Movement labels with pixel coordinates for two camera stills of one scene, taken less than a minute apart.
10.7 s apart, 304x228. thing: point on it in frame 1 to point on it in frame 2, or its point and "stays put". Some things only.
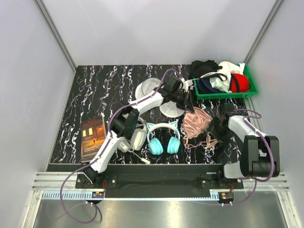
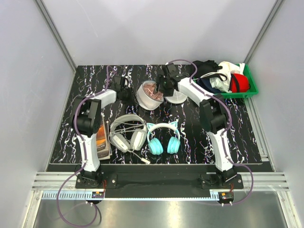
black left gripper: [186, 102] to [132, 100]
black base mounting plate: [159, 181] stays put
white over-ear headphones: [138, 137] stays put
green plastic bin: [252, 89] stays put
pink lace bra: [195, 121] to [148, 89]
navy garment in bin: [204, 86] stays put
